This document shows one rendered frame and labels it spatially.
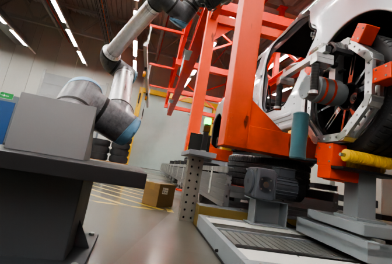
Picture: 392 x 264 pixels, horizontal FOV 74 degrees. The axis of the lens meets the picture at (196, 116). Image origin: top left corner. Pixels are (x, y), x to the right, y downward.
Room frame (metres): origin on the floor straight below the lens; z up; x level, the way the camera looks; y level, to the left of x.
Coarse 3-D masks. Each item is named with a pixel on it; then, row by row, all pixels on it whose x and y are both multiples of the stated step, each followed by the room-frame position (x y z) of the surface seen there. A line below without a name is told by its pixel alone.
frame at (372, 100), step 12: (348, 48) 1.24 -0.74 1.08; (360, 48) 1.11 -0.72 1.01; (372, 48) 1.11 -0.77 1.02; (372, 60) 1.04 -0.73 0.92; (372, 72) 1.04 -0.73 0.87; (372, 84) 1.04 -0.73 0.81; (372, 96) 1.04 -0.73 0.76; (312, 108) 1.54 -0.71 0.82; (360, 108) 1.09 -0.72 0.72; (372, 108) 1.08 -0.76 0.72; (312, 120) 1.53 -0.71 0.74; (360, 120) 1.11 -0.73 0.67; (312, 132) 1.44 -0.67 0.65; (348, 132) 1.16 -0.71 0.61; (360, 132) 1.16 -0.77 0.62
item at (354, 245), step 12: (300, 228) 1.51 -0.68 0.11; (312, 228) 1.41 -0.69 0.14; (324, 228) 1.31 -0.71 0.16; (336, 228) 1.32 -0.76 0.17; (324, 240) 1.31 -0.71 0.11; (336, 240) 1.23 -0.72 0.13; (348, 240) 1.16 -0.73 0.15; (360, 240) 1.10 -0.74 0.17; (372, 240) 1.12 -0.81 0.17; (384, 240) 1.27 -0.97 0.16; (348, 252) 1.16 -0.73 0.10; (360, 252) 1.09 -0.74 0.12; (372, 252) 1.06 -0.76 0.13; (384, 252) 1.07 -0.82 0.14
